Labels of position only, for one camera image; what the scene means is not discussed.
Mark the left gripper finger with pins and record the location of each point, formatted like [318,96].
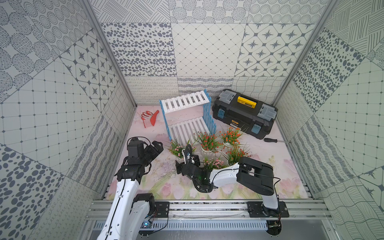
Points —
[156,154]
[156,146]

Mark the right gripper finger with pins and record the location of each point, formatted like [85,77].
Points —
[195,159]
[179,167]

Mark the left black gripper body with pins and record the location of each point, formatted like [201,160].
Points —
[129,173]

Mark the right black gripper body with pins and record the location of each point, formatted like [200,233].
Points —
[182,165]

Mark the pink flower pot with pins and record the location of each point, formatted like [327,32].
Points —
[210,164]
[177,149]

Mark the red flower pot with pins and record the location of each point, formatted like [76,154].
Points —
[234,154]
[208,142]
[230,137]

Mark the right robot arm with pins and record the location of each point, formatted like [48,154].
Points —
[252,174]

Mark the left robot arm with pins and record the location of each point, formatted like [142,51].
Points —
[129,209]

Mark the blue white slatted rack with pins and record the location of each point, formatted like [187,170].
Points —
[186,115]

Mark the floral pink table mat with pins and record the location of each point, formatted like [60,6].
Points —
[164,182]

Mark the red flower pot front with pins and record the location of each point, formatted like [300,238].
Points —
[234,154]

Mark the red flower pot back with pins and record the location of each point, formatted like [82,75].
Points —
[230,137]

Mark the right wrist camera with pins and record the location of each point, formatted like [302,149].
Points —
[188,153]

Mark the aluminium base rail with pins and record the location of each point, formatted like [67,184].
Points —
[299,209]

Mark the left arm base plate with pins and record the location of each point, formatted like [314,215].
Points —
[159,209]

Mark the black toolbox yellow handle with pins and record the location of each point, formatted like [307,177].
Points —
[252,116]

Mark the black handled screwdriver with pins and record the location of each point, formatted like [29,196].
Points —
[269,140]

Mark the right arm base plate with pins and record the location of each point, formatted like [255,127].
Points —
[258,210]

